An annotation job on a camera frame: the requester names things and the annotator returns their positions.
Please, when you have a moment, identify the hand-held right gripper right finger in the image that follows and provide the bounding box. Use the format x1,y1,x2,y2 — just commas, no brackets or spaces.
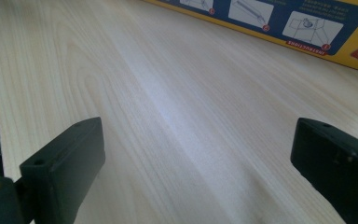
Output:
290,117,358,224

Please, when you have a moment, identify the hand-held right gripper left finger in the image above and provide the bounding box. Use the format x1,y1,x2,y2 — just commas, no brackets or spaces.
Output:
19,117,106,224

